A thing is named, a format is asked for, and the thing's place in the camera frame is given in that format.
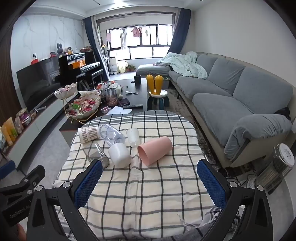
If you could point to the white paper sheets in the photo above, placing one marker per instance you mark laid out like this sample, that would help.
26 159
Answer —
120 110

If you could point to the grey sofa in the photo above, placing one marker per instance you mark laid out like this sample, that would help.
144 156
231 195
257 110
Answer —
219 102

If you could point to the black checked white tablecloth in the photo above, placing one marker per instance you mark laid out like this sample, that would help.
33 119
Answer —
138 197

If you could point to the frosted translucent cup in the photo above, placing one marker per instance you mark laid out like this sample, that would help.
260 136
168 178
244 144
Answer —
133 138

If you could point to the white cup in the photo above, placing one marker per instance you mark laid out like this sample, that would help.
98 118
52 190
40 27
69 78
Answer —
120 155

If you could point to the potted plants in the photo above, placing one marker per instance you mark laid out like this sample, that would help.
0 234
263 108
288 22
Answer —
131 68

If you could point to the white hanging garment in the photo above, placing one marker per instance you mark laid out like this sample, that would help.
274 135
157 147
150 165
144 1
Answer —
123 40

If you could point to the electric heater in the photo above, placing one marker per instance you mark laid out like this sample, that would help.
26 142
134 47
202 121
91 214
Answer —
275 169

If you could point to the black framed window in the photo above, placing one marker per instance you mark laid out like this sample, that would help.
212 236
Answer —
143 51

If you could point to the person's left hand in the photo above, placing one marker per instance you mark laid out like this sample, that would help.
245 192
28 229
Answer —
21 233

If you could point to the black television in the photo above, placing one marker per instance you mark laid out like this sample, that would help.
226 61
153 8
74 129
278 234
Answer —
37 78

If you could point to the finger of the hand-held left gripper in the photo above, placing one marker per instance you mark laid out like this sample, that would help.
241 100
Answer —
34 173
7 169

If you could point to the white air purifier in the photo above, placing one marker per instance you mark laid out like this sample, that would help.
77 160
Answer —
113 66

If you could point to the black remote control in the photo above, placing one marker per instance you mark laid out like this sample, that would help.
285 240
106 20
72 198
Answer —
133 106

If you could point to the yellow snack bag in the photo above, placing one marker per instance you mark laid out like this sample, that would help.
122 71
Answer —
8 131

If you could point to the clear jar with snacks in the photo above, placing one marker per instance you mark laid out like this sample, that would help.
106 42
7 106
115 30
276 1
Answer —
111 98

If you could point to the grey rabbit plush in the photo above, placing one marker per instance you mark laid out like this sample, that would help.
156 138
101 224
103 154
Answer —
60 49

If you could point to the dark coffee table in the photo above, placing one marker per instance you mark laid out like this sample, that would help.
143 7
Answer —
138 97

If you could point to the pink hanging garment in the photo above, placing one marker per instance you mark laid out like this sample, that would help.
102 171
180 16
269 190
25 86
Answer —
136 32

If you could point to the pink cup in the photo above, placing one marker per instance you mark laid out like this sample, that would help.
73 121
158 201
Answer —
157 149

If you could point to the blue curtain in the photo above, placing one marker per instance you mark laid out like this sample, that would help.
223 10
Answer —
91 46
179 30

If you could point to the brown checked paper cup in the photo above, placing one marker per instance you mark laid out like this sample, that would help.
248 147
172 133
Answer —
89 134

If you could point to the clear plastic bottle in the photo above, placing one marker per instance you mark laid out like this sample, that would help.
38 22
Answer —
111 135

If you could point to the purple snack bag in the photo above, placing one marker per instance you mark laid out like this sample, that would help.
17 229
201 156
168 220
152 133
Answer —
24 117

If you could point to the black piano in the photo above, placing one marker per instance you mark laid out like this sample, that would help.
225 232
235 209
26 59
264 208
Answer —
76 64

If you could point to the black cup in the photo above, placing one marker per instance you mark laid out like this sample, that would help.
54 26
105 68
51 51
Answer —
137 78

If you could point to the tiered shell snack tray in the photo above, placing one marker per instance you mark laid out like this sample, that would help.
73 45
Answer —
85 104

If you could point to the white security camera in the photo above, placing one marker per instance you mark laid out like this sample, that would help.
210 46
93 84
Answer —
34 58

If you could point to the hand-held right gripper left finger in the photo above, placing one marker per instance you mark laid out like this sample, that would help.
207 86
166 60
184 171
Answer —
89 184

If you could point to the person's grey trousers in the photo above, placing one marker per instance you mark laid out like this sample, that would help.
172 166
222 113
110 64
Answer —
198 233

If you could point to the striped cloth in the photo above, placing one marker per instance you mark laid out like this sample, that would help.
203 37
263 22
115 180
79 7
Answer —
211 215

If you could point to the clear glass with metal base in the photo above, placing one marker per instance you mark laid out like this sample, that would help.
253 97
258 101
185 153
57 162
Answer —
101 160

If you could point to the light green blanket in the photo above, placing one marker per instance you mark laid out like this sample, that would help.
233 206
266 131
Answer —
185 64

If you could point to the grey television cabinet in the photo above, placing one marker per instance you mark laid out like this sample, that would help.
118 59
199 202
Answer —
34 129

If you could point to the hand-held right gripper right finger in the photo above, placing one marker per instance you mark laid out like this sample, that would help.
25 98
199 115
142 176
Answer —
211 184

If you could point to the black cloth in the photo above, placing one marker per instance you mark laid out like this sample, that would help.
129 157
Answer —
283 113

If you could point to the black piano stool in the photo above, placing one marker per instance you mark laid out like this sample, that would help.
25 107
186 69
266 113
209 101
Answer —
82 76

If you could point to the yellow rabbit-ear stool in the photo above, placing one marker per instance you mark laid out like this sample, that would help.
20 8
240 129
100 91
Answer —
157 93

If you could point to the white plush toy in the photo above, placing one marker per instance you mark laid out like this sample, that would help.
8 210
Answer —
118 89

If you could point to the beige snack bag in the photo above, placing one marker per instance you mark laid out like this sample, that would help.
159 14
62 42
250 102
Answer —
18 125

